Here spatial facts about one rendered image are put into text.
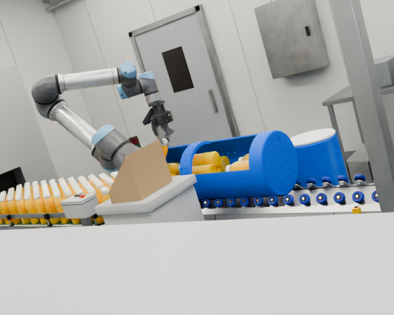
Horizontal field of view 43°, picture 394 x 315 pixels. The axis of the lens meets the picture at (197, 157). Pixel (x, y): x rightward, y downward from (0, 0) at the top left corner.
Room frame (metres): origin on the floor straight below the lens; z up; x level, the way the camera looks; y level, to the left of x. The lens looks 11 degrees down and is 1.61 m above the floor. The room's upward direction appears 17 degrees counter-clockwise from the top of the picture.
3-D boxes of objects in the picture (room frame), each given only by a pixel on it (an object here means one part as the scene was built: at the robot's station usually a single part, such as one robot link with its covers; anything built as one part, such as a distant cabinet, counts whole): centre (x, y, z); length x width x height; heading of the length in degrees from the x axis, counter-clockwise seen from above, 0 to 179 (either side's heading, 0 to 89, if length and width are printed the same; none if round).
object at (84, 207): (2.62, 0.68, 1.05); 0.20 x 0.10 x 0.10; 47
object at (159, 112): (2.49, 0.11, 1.41); 0.09 x 0.08 x 0.12; 46
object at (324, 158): (2.65, -0.62, 0.59); 0.28 x 0.28 x 0.88
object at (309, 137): (2.65, -0.62, 1.03); 0.28 x 0.28 x 0.01
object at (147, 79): (2.49, 0.12, 1.57); 0.09 x 0.08 x 0.11; 105
